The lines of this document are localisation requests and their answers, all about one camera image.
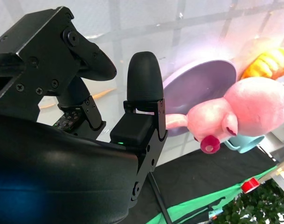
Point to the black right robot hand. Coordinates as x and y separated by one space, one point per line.
62 175

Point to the pink plush doll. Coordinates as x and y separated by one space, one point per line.
253 107

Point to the purple round plate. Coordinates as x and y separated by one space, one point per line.
197 86

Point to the black backdrop cloth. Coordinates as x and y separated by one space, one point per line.
190 177

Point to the green cloth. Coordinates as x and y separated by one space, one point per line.
202 203

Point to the light blue mug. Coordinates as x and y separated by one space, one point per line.
244 143

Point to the red tape roll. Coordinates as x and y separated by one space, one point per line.
250 185

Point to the green leafy plant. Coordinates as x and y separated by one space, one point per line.
260 207

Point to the orange white striped pumpkin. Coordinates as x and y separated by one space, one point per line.
270 63

